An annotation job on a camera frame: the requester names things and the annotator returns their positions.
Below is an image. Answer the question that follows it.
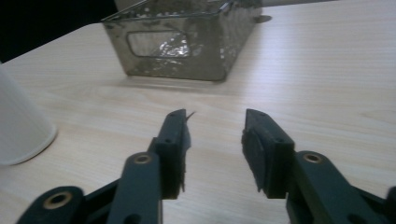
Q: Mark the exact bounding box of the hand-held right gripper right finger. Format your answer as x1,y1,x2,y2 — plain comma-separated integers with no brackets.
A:
241,108,296,200

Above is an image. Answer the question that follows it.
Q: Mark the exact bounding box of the metal mesh basket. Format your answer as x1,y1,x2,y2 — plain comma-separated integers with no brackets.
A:
101,0,273,82

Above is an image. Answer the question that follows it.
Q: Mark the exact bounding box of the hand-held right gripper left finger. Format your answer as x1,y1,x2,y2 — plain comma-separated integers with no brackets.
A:
148,108,196,201

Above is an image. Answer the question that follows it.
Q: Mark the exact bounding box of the white paper cup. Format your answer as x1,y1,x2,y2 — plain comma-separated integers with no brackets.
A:
0,62,59,166

